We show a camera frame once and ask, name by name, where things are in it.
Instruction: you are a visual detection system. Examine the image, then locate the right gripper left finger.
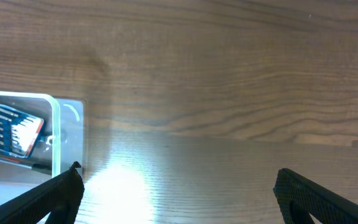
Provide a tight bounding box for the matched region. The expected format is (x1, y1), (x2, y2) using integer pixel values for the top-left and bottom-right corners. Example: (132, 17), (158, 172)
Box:
(0, 161), (85, 224)

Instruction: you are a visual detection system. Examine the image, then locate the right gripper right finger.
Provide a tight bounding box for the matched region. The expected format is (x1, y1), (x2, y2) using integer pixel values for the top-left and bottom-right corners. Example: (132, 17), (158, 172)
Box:
(273, 168), (358, 224)

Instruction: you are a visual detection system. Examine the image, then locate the blue precision screwdriver set case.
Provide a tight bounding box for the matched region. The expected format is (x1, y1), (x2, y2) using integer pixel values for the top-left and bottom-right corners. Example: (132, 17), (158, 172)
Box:
(0, 104), (45, 158)

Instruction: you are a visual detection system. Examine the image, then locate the steel claw hammer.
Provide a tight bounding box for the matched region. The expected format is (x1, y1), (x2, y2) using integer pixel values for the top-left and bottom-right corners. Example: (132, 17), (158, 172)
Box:
(0, 155), (52, 175)

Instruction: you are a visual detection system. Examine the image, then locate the clear plastic container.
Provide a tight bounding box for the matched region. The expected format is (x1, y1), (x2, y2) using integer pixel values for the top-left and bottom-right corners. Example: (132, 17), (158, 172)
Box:
(0, 91), (84, 205)

